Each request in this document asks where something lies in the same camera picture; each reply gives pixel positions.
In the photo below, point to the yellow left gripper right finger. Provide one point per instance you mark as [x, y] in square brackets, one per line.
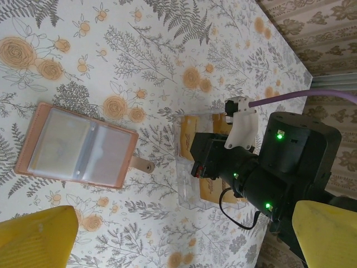
[329, 237]

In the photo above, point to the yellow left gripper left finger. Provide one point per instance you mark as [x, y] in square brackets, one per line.
[36, 240]

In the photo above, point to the gold credit card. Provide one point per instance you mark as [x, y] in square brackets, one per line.
[64, 145]
[219, 125]
[188, 139]

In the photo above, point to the small brown wooden box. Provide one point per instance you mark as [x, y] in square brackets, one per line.
[108, 159]

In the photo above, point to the floral table mat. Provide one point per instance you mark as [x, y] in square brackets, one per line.
[139, 42]

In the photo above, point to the aluminium frame post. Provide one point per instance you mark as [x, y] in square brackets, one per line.
[334, 82]

